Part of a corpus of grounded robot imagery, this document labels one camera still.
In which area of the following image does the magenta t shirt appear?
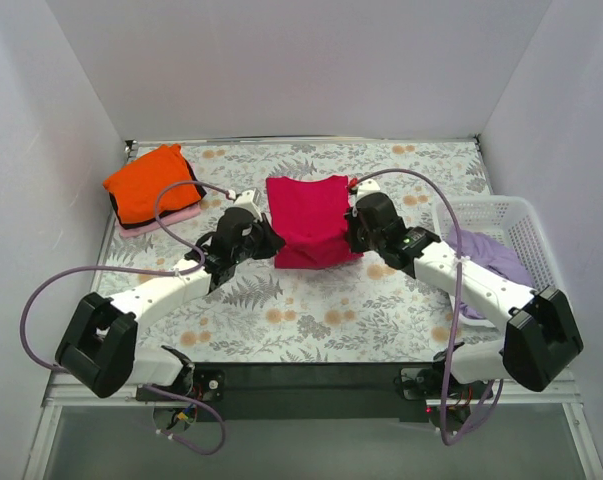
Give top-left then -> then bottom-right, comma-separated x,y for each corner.
266,175 -> 362,270

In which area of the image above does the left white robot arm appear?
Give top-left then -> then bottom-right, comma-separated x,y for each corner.
55,207 -> 285,400

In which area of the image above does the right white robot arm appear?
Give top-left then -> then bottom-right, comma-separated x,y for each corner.
345,190 -> 584,398

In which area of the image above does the folded black t shirt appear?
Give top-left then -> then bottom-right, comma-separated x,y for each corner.
109,158 -> 208,226

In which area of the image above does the floral table mat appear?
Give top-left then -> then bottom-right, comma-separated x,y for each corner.
93,140 -> 498,362

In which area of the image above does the folded pink t shirt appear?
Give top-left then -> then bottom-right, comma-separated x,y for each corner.
118,159 -> 202,239

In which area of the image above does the lavender t shirt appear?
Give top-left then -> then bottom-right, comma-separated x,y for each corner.
445,227 -> 534,328

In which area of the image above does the folded orange t shirt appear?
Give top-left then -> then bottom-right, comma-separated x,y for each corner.
103,144 -> 196,229

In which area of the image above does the white plastic basket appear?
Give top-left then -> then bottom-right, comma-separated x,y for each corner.
432,195 -> 566,331

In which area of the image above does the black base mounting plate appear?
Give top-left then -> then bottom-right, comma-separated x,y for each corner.
135,359 -> 497,426

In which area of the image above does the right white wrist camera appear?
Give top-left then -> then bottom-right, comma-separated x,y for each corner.
347,178 -> 381,202

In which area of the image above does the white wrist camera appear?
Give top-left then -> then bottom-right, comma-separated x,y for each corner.
231,188 -> 262,220
347,178 -> 381,202

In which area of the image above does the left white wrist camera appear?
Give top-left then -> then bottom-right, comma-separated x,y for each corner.
231,188 -> 262,220

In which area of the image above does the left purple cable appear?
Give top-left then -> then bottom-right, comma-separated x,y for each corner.
19,180 -> 229,456

